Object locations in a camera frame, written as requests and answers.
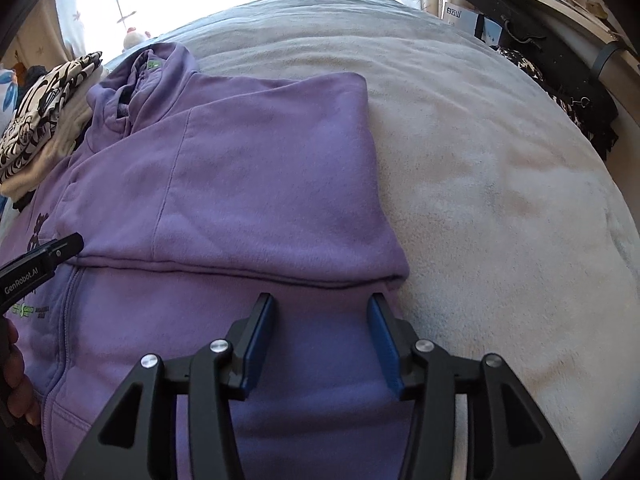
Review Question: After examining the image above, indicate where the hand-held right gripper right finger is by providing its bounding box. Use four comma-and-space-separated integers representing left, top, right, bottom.
366, 293, 573, 480

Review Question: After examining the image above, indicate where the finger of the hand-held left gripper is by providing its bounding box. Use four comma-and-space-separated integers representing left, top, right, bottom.
39, 232, 85, 267

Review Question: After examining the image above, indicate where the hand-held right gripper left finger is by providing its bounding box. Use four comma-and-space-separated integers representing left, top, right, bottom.
62, 292, 276, 480

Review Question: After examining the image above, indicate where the purple hoodie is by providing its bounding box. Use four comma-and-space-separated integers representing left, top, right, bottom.
0, 42, 411, 480

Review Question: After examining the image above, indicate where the person's left hand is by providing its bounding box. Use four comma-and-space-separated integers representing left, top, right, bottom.
0, 317, 42, 428

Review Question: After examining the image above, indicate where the cream folded cloth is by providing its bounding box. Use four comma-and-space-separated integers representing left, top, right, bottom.
0, 100, 96, 202

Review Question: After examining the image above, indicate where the black and white patterned cloth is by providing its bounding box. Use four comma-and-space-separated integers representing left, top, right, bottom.
0, 51, 103, 186

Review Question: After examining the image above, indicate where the blue floral pillow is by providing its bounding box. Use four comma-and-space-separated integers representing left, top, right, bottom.
0, 62, 23, 117

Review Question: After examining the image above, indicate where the grey fleece blanket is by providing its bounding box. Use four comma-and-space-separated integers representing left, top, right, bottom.
0, 0, 640, 480

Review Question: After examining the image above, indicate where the white plush toy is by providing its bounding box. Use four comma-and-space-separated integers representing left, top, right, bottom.
121, 27, 152, 52

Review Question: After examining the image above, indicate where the white floral curtain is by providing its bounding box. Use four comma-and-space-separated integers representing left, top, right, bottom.
52, 0, 126, 68

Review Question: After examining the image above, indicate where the black floral garment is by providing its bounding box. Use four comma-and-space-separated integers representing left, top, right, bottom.
495, 45, 622, 162

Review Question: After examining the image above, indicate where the white cardboard box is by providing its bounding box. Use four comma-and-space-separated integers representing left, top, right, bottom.
442, 1, 482, 34

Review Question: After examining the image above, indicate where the black bag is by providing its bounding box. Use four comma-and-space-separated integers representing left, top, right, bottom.
460, 0, 608, 92

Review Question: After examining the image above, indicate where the wooden desk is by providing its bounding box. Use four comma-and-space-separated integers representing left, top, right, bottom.
460, 0, 623, 45

